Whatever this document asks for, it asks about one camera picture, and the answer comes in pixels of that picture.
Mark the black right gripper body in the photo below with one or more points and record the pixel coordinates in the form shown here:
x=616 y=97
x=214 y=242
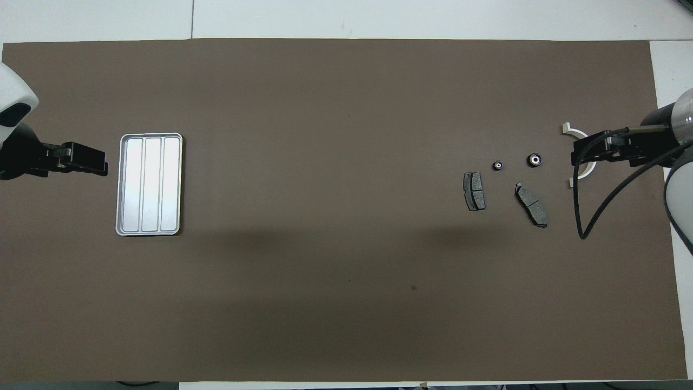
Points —
x=660 y=135

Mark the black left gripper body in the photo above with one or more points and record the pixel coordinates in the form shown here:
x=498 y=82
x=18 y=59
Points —
x=24 y=157

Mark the large black bearing gear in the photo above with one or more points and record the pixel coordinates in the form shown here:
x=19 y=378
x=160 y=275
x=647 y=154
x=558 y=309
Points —
x=535 y=159

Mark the small black bearing gear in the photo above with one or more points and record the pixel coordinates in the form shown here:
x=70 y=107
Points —
x=497 y=165

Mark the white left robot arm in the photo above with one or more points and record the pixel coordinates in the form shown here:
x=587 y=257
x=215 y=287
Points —
x=11 y=92

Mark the silver metal tray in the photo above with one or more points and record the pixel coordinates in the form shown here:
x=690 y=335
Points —
x=151 y=184

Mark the curved dark brake pad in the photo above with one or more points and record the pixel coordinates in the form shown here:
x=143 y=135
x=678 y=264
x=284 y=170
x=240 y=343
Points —
x=531 y=204

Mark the rectangular dark brake pad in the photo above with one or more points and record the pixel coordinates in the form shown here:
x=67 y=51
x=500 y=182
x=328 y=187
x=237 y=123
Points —
x=474 y=191

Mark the brown paper table mat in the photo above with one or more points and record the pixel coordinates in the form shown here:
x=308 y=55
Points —
x=346 y=303

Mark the white semicircular plastic bracket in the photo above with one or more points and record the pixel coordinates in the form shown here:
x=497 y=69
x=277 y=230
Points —
x=566 y=128

